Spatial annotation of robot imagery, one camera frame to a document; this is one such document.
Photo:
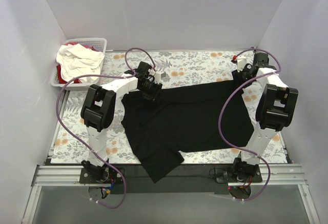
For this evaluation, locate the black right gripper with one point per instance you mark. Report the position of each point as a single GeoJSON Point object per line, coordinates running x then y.
{"type": "Point", "coordinates": [241, 75]}

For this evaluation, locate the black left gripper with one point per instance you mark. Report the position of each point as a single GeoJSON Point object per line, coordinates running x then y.
{"type": "Point", "coordinates": [151, 92]}

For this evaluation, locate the black t-shirt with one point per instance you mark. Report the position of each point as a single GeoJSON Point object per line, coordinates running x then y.
{"type": "Point", "coordinates": [186, 119]}

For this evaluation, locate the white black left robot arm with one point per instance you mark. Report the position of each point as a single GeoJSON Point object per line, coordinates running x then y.
{"type": "Point", "coordinates": [98, 112]}

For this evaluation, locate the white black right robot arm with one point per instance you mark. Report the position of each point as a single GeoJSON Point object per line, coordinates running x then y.
{"type": "Point", "coordinates": [274, 112]}

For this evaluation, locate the white plastic laundry basket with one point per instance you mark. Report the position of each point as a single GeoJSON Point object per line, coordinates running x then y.
{"type": "Point", "coordinates": [80, 59]}

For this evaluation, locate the white t-shirt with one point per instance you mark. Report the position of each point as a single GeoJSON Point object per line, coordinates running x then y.
{"type": "Point", "coordinates": [79, 62]}

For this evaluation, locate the red t-shirt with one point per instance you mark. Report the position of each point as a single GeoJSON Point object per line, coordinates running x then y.
{"type": "Point", "coordinates": [64, 76]}

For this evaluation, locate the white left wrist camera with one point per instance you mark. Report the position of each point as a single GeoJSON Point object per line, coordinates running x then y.
{"type": "Point", "coordinates": [159, 77]}

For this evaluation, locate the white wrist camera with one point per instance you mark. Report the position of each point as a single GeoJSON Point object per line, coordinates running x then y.
{"type": "Point", "coordinates": [159, 77]}
{"type": "Point", "coordinates": [240, 62]}

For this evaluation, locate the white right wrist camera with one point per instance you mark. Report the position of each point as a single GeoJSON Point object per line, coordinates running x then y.
{"type": "Point", "coordinates": [240, 62]}

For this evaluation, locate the aluminium frame rail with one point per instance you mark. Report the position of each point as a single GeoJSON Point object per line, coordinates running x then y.
{"type": "Point", "coordinates": [66, 194]}

